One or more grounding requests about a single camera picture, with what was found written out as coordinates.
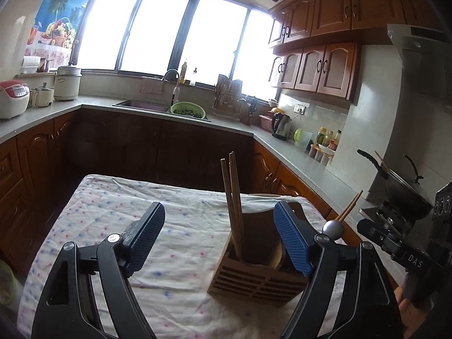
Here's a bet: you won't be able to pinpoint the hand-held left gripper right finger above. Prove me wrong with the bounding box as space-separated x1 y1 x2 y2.
273 201 405 339

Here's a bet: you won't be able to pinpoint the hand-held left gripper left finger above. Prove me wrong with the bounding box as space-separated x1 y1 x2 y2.
31 201 166 339

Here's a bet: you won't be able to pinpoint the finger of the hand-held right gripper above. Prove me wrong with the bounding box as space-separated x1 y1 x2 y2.
357 219 399 255

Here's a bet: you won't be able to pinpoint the long-handled metal spoon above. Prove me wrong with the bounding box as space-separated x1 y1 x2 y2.
323 221 342 239

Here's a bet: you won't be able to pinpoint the wooden utensil holder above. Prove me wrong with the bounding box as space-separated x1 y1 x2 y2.
207 194 311 308

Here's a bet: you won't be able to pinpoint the wooden chopstick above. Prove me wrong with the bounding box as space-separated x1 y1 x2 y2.
335 190 364 221
221 158 244 260
229 152 245 258

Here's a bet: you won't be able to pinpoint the person's right hand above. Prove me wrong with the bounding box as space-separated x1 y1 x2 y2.
395 286 424 338

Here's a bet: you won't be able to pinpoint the gas stove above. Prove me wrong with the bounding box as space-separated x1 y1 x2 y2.
359 201 417 241

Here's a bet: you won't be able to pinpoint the floral white tablecloth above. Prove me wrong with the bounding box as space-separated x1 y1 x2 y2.
18 174 347 339

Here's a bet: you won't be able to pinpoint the black wok with lid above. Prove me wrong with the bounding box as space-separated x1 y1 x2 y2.
357 148 435 220

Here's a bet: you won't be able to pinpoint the chopsticks on wok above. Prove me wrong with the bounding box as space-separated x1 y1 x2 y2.
374 150 390 174

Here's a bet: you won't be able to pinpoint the spice jar set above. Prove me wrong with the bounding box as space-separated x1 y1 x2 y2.
309 144 334 166

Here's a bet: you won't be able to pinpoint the wooden base cabinets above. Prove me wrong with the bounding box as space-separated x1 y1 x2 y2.
0 108 354 276

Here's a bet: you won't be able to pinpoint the green plastic jug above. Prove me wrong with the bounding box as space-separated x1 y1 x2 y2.
294 128 314 151

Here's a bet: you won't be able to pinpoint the steel electric kettle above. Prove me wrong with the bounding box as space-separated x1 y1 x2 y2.
271 112 293 140

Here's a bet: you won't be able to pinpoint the pink plastic container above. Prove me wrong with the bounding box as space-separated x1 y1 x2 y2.
259 113 278 133

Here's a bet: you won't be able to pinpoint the kitchen sink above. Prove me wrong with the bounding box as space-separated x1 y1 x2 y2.
113 99 173 114

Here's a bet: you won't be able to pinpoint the green plastic colander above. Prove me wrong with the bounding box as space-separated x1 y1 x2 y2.
171 102 206 119

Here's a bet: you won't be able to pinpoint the metal kitchen faucet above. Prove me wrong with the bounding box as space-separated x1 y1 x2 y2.
162 69 181 107

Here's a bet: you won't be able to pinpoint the green rimmed bowl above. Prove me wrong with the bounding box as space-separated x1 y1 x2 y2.
0 259 16 306

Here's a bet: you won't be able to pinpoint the large white cooking pot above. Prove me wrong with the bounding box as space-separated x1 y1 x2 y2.
54 62 83 101

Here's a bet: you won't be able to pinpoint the steel range hood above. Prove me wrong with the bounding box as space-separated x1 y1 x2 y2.
386 23 452 114

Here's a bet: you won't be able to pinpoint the small white cooking pot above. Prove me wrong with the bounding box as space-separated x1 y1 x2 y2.
31 82 55 107

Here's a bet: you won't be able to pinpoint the pink white rice cooker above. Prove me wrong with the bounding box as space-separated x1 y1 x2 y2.
0 81 31 120

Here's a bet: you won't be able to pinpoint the kitchen window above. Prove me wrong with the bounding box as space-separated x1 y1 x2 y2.
76 0 279 101

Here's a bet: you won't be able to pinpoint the white storage box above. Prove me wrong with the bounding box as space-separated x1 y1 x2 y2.
22 56 40 75

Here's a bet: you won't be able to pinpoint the wooden wall cabinets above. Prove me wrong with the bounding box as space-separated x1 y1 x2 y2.
267 0 442 104

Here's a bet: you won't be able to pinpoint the fruit and palm wall poster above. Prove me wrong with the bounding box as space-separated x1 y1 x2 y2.
25 0 96 69

